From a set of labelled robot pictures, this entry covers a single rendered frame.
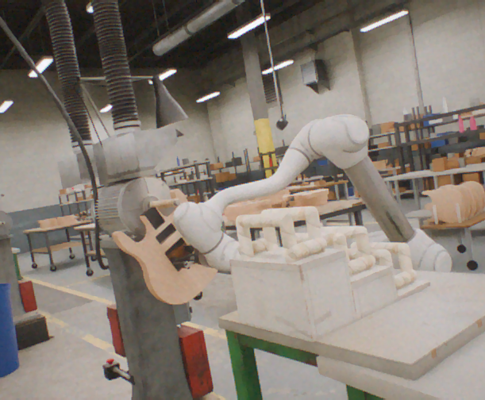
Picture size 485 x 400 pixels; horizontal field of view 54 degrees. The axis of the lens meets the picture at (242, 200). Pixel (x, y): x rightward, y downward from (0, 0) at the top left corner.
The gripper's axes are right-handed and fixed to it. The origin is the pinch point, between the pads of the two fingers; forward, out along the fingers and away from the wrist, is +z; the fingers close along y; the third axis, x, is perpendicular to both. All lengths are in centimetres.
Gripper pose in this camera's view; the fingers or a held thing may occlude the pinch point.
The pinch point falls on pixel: (180, 254)
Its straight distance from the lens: 192.9
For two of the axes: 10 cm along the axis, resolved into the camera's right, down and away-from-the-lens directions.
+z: -6.0, 0.7, 8.0
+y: 6.2, -5.9, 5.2
